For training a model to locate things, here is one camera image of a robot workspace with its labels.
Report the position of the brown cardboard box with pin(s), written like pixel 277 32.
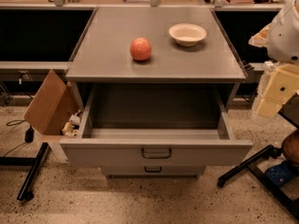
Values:
pixel 52 106

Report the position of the open grey top drawer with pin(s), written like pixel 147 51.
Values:
pixel 155 125

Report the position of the black table leg left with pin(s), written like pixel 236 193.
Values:
pixel 26 193

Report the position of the white paper bowl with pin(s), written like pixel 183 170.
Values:
pixel 186 34

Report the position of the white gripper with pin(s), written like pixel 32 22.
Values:
pixel 285 37

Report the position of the black stand leg right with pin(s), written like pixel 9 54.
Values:
pixel 250 164

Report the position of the closed lower drawer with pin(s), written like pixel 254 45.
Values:
pixel 113 171

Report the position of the small items in box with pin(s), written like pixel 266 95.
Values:
pixel 72 125

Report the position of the grey drawer cabinet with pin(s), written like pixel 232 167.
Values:
pixel 104 53

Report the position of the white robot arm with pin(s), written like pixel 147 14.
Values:
pixel 282 43

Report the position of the brown round object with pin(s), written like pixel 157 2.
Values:
pixel 290 147

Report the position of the blue perforated shoe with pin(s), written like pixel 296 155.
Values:
pixel 282 173

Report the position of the black power adapter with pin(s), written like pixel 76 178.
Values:
pixel 29 135

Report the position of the red apple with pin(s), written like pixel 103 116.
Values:
pixel 140 49

